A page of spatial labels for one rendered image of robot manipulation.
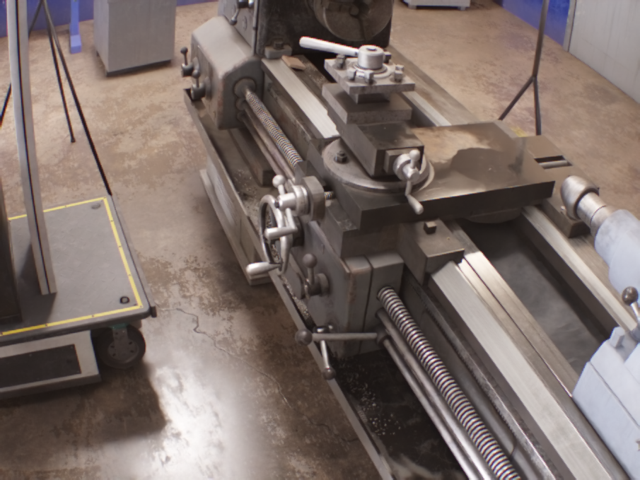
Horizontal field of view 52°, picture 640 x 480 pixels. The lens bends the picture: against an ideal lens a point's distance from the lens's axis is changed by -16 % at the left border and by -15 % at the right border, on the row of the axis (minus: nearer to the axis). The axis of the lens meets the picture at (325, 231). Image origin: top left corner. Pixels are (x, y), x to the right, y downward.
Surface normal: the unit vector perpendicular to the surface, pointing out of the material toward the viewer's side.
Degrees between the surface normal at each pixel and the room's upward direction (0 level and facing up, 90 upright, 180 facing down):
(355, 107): 0
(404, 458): 0
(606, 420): 90
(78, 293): 0
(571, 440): 36
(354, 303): 90
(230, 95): 90
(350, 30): 90
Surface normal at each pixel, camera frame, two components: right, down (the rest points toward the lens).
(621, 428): -0.93, 0.16
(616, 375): -0.78, -0.25
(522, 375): -0.48, -0.57
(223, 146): 0.07, -0.81
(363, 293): 0.36, 0.57
